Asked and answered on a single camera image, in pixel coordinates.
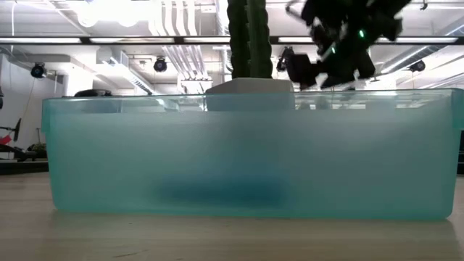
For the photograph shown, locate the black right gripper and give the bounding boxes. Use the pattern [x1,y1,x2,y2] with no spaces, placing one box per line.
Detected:
[286,0,378,91]

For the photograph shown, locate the green cactus plant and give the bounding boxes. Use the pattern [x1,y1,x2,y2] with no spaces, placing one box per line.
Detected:
[226,0,273,80]

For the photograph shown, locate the white ceiling pipes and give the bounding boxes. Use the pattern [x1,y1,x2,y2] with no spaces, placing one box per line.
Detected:
[152,0,233,86]

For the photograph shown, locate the black domed object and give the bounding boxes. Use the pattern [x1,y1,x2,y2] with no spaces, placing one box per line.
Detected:
[74,88,113,98]

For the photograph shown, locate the green translucent plastic bin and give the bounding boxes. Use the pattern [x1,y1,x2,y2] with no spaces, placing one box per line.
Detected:
[41,88,464,221]

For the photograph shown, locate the black floor equipment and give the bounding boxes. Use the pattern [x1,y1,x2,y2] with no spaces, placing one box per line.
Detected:
[0,117,48,162]

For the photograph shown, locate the black ceiling light rail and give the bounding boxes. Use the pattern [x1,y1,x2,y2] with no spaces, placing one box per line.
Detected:
[0,35,464,46]

